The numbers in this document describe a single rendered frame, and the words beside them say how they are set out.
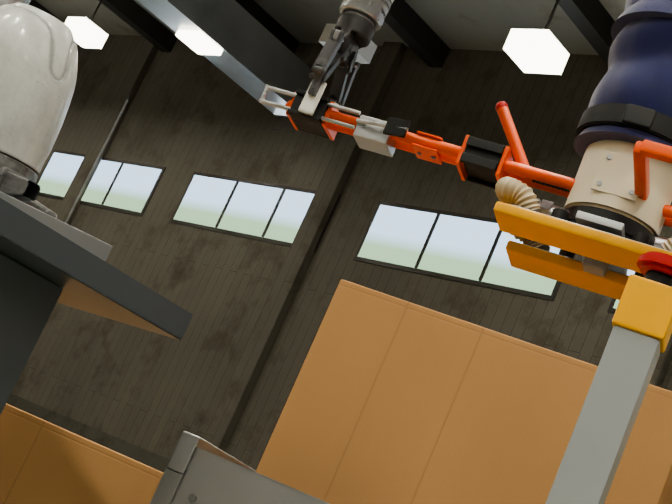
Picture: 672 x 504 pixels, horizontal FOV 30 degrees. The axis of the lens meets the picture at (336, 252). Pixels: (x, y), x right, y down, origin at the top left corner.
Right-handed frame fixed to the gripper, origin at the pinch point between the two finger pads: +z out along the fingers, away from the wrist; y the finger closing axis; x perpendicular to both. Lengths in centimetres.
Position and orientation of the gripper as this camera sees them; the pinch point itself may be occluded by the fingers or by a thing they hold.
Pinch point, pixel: (316, 111)
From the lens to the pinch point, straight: 241.0
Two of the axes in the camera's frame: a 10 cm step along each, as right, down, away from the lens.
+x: -8.8, -3.1, 3.5
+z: -4.0, 8.9, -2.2
